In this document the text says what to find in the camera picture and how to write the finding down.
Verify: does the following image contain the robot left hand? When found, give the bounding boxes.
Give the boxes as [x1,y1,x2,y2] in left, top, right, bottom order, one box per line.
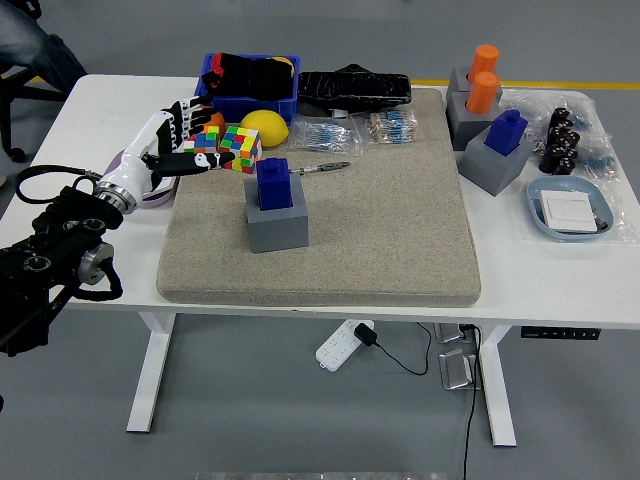
[97,97,236,204]

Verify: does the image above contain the blue square seal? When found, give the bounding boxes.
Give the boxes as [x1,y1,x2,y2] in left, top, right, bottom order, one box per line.
[255,157,295,211]
[485,109,529,159]

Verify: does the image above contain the grey seal holder block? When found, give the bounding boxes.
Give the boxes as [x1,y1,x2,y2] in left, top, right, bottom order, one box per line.
[445,89,504,151]
[446,65,504,96]
[458,130,536,196]
[243,174,310,254]

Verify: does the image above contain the orange cylindrical seal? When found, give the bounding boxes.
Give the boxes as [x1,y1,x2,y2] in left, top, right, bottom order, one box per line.
[467,44,501,84]
[465,71,501,115]

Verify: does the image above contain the purple shallow tray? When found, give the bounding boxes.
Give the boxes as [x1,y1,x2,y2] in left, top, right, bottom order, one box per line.
[105,147,180,209]

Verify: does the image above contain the multicoloured puzzle cube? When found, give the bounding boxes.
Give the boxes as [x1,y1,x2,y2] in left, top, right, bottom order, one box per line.
[182,124,222,156]
[218,124,263,175]

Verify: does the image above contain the black chair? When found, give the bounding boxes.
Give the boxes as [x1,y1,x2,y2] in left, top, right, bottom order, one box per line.
[0,64,66,164]

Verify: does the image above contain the yellow lemon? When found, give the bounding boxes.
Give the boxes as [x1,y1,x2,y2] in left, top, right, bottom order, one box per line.
[239,109,290,149]

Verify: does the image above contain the blue plastic bin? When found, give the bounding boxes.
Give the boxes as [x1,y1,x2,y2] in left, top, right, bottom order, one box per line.
[193,52,301,125]

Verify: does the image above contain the black cloth bundle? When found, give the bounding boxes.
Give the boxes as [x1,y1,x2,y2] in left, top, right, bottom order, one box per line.
[202,52,295,100]

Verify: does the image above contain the person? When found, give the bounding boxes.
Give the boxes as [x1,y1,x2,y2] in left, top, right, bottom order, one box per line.
[0,0,89,94]

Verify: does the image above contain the clear bag of blue resistors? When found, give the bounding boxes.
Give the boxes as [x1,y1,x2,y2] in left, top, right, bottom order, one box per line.
[287,113,364,157]

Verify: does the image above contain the white table leg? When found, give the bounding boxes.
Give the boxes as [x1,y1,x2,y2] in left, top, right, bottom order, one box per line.
[469,324,517,448]
[125,312,177,434]

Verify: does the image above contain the black plastic wrapped pack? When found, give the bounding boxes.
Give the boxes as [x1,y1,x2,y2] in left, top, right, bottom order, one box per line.
[297,63,412,112]

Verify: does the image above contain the grey-brown mat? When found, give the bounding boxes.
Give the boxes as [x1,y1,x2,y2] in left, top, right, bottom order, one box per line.
[155,87,482,309]

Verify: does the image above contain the clear bag of taped resistors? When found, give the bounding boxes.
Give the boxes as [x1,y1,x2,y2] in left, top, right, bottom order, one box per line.
[357,109,424,146]

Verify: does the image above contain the white power strip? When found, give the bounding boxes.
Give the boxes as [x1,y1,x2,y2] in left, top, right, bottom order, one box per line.
[314,318,375,374]

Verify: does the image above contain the black plug adapter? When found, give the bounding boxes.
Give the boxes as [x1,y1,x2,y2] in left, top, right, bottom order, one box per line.
[352,322,377,347]

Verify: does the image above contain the metal floor socket box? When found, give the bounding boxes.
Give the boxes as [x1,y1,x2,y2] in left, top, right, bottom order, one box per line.
[438,348,482,392]
[433,322,481,345]

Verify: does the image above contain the light blue shallow tray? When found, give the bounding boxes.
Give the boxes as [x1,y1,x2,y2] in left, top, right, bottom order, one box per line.
[526,175,615,243]

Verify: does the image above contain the black table control panel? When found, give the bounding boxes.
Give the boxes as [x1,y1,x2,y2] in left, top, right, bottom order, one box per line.
[520,325,601,340]

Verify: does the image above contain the clear crinkled plastic bag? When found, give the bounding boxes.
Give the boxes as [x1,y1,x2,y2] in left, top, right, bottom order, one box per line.
[502,88,619,179]

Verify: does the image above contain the white switch panel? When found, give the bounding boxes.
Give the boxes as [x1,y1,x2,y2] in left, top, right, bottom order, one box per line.
[149,174,180,200]
[538,189,601,235]

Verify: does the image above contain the black power cable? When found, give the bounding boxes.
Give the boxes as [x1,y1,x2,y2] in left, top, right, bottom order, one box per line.
[372,322,434,377]
[462,324,484,480]

